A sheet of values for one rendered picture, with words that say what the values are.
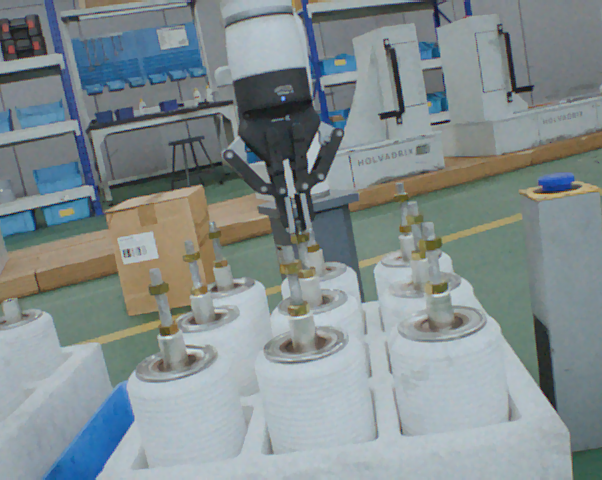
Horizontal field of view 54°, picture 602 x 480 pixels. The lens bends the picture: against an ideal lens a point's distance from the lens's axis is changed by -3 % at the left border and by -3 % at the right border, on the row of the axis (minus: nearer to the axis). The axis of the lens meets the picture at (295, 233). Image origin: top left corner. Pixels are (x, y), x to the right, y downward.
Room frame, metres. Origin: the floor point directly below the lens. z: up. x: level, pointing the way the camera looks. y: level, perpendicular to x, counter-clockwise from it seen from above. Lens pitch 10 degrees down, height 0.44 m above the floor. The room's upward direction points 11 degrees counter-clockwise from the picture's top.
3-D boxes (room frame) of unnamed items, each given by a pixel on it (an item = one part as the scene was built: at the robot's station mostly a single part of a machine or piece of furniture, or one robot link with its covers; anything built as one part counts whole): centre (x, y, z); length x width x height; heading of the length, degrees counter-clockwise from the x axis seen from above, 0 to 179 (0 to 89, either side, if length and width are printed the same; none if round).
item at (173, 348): (0.51, 0.13, 0.26); 0.02 x 0.02 x 0.03
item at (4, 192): (4.80, 2.25, 0.35); 0.16 x 0.15 x 0.19; 110
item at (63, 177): (5.03, 1.86, 0.36); 0.50 x 0.38 x 0.21; 21
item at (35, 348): (0.78, 0.40, 0.16); 0.10 x 0.10 x 0.18
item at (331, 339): (0.50, 0.01, 0.25); 0.08 x 0.08 x 0.01
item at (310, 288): (0.61, 0.00, 0.26); 0.02 x 0.02 x 0.03
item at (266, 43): (0.63, 0.00, 0.52); 0.11 x 0.09 x 0.06; 13
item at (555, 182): (0.66, -0.30, 0.32); 0.04 x 0.04 x 0.02
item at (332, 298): (0.61, 0.00, 0.25); 0.08 x 0.08 x 0.01
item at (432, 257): (0.48, -0.11, 0.30); 0.01 x 0.01 x 0.08; 22
